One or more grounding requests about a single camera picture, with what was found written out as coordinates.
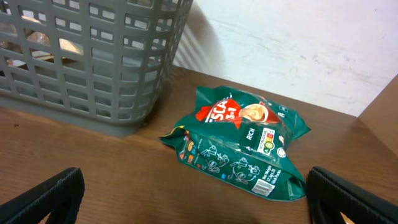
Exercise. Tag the beige brown snack pouch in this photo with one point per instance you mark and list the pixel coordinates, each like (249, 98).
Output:
(37, 37)

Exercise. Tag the grey plastic lattice basket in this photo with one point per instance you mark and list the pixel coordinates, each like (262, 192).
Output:
(128, 50)

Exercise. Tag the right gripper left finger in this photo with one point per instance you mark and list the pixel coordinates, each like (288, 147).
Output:
(57, 200)

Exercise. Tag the green Nescafe coffee bag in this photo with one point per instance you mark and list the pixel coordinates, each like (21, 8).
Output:
(241, 138)

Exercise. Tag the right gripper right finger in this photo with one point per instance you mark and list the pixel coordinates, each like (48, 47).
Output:
(331, 197)

